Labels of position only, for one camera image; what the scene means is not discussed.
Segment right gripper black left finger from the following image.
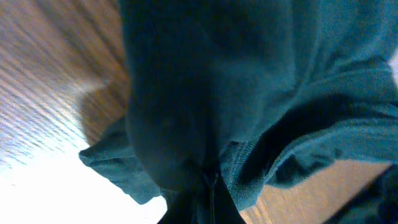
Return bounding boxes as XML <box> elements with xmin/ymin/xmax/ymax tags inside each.
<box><xmin>158</xmin><ymin>189</ymin><xmax>197</xmax><ymax>224</ymax></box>

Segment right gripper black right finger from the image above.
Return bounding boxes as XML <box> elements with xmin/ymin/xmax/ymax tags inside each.
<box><xmin>211</xmin><ymin>173</ymin><xmax>246</xmax><ymax>224</ymax></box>

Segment dark green cloth garment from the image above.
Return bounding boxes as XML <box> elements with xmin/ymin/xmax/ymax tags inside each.
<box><xmin>79</xmin><ymin>1</ymin><xmax>397</xmax><ymax>210</ymax></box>

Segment blue denim jeans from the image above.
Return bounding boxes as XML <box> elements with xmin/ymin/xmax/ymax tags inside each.
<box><xmin>325</xmin><ymin>165</ymin><xmax>397</xmax><ymax>224</ymax></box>

